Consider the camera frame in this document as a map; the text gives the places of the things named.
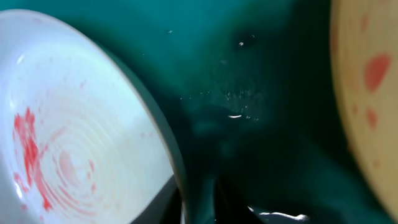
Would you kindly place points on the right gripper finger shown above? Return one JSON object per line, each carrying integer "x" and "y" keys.
{"x": 278, "y": 218}

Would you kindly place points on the light blue plate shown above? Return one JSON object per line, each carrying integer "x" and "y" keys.
{"x": 82, "y": 139}

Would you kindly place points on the yellow-green plate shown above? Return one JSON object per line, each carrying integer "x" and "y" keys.
{"x": 363, "y": 49}

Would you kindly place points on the teal plastic tray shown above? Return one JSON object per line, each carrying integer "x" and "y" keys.
{"x": 246, "y": 89}

